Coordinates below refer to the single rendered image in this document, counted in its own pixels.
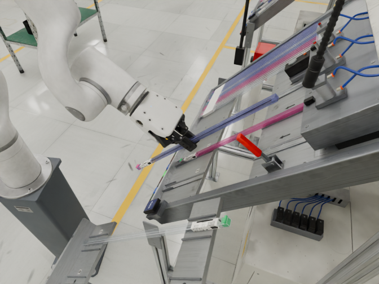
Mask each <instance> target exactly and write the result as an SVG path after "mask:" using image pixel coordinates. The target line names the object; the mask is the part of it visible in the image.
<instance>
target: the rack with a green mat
mask: <svg viewBox="0 0 379 284"><path fill-rule="evenodd" d="M94 4H95V8H96V10H94V9H89V8H83V7H78V8H79V10H80V13H81V22H80V24H79V26H78V27H80V26H81V25H83V24H84V23H86V22H88V21H89V20H91V19H92V18H93V17H95V16H96V15H97V16H98V20H99V24H100V29H101V32H102V36H103V41H104V42H107V38H106V35H105V30H104V25H103V21H102V16H101V13H100V9H99V4H98V0H94ZM24 15H25V17H26V19H27V21H28V24H29V26H30V28H31V30H32V33H33V35H32V34H28V32H27V30H26V28H22V29H20V30H19V31H17V32H15V33H13V34H11V35H10V36H8V37H6V36H5V34H4V32H3V30H2V28H1V26H0V36H1V38H2V40H3V42H4V44H5V46H6V47H7V49H8V51H9V53H10V55H11V57H12V59H13V61H14V62H15V64H16V66H17V68H18V70H19V72H20V73H24V70H23V68H22V67H21V65H20V63H19V61H18V59H17V57H16V55H15V53H14V51H13V49H12V47H11V45H10V44H13V45H18V46H23V47H28V48H33V49H36V50H37V44H38V34H37V29H36V26H35V25H34V23H33V22H32V21H31V19H30V18H29V17H28V16H27V15H26V14H25V12H24ZM74 36H75V37H76V36H78V35H77V32H76V31H75V33H74Z"/></svg>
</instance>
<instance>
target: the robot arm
mask: <svg viewBox="0 0 379 284"><path fill-rule="evenodd" d="M14 1H15V2H16V3H17V4H18V6H19V7H20V8H21V9H22V10H23V11H24V12H25V14H26V15H27V16H28V17H29V18H30V19H31V21H32V22H33V23H34V25H35V26H36V29H37V34H38V44H37V59H38V67H39V71H40V74H41V77H42V79H43V81H44V83H45V85H46V86H47V88H48V89H49V90H50V92H51V93H52V94H53V95H54V96H55V98H56V99H57V100H58V101H59V102H60V103H61V104H62V105H63V106H64V108H65V109H66V110H67V111H68V112H70V113H71V114H72V115H73V116H74V117H75V118H77V119H79V120H80V121H84V122H90V121H92V120H93V119H95V118H96V117H97V116H98V115H99V114H100V113H101V112H102V111H103V109H104V108H105V107H106V106H107V105H111V106H113V107H114V108H116V109H117V110H119V111H120V112H121V113H123V114H124V115H127V114H128V113H130V115H129V116H130V119H131V120H132V121H133V122H134V123H135V124H136V125H137V126H138V127H139V128H140V129H141V130H142V131H143V132H144V133H145V134H147V135H148V136H149V137H150V138H152V139H153V140H154V141H156V142H158V143H160V144H161V145H162V147H163V148H166V147H167V146H169V145H170V144H180V145H181V146H182V147H184V148H185V149H186V150H188V151H189V152H191V151H193V150H194V149H195V148H196V147H197V145H196V144H197V143H198V142H199V141H200V140H199V141H197V142H195V143H194V142H193V141H191V140H190V139H189V138H191V137H193V136H195V135H194V134H193V133H192V132H190V131H189V130H188V127H187V126H186V124H185V121H184V119H185V115H184V114H183V111H182V110H181V108H180V107H178V106H177V105H175V104H174V103H172V102H171V101H170V100H168V99H167V98H165V97H163V96H161V95H160V94H158V93H156V92H154V91H150V92H149V91H147V92H145V90H146V89H147V88H146V86H144V85H143V84H141V83H140V82H139V81H137V80H136V79H135V78H134V77H132V76H131V75H130V74H129V73H127V72H126V71H124V70H123V69H122V68H120V67H119V66H118V65H117V64H115V63H114V62H113V61H112V60H110V59H109V58H107V57H106V56H105V55H103V54H102V53H101V52H100V51H98V50H97V49H96V48H95V47H93V46H90V47H87V48H85V49H84V50H83V51H82V52H81V53H80V54H79V55H78V56H77V57H76V59H75V60H74V62H73V64H72V66H71V68H70V69H69V64H68V49H69V45H70V42H71V39H72V37H73V35H74V33H75V31H76V30H77V28H78V26H79V24H80V22H81V13H80V10H79V8H78V6H77V5H76V3H75V1H74V0H14ZM74 79H76V80H77V81H79V82H78V83H77V82H76V81H75V80H74ZM174 130H175V131H174ZM176 131H177V132H178V133H177V132H176ZM173 136H174V137H173ZM166 138H167V140H166ZM51 175H52V163H51V162H50V160H49V159H48V158H47V157H45V156H43V155H41V154H32V152H31V151H30V149H29V148H28V146H27V145H26V143H25V142H24V140H23V139H22V137H21V136H20V134H19V133H18V131H17V130H16V128H15V127H14V125H13V124H12V122H11V120H10V116H9V95H8V86H7V82H6V79H5V77H4V75H3V73H2V71H1V70H0V196H1V197H3V198H7V199H18V198H23V197H26V196H29V195H31V194H33V193H35V192H36V191H38V190H39V189H41V188H42V187H43V186H44V185H45V184H46V183H47V182H48V180H49V179H50V177H51Z"/></svg>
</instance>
